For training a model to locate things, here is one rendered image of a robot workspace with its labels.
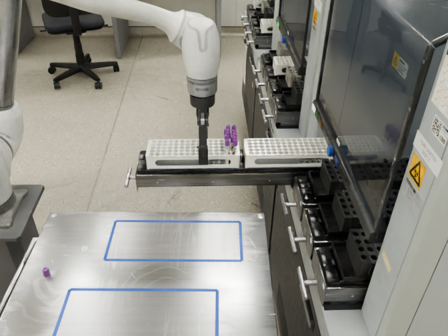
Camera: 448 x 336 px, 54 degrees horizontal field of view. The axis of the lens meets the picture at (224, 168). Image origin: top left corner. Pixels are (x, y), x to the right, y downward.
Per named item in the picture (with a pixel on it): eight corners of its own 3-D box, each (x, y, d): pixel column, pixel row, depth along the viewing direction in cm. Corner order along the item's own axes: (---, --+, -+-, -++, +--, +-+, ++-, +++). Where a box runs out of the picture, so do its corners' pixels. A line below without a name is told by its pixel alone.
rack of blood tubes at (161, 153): (237, 153, 150) (238, 138, 146) (239, 171, 142) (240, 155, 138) (150, 155, 149) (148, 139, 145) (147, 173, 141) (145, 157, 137)
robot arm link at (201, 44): (223, 81, 123) (217, 62, 134) (223, 25, 114) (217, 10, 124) (184, 82, 122) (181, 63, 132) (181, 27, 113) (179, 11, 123)
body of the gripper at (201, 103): (189, 85, 133) (191, 113, 139) (189, 99, 126) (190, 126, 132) (214, 85, 134) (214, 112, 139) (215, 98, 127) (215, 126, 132)
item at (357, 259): (365, 281, 104) (371, 263, 101) (357, 281, 104) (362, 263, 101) (353, 245, 114) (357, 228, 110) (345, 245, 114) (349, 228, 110)
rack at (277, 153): (329, 153, 151) (331, 137, 147) (335, 170, 143) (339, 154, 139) (243, 153, 150) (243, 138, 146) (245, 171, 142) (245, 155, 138)
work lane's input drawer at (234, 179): (334, 165, 157) (339, 144, 151) (344, 189, 146) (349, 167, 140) (129, 168, 154) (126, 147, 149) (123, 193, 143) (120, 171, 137)
